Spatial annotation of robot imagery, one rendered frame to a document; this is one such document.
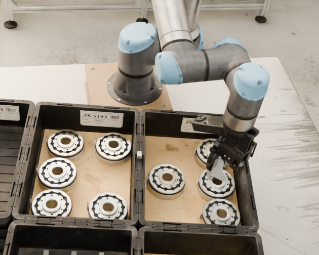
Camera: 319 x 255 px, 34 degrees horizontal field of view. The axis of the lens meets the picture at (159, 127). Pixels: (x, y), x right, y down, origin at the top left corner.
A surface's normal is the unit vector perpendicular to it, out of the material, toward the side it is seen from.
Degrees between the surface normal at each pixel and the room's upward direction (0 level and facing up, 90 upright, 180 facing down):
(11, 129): 0
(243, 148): 90
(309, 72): 0
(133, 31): 9
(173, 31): 27
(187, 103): 0
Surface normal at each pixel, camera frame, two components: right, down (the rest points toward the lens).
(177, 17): 0.25, -0.36
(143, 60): 0.24, 0.71
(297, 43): 0.11, -0.68
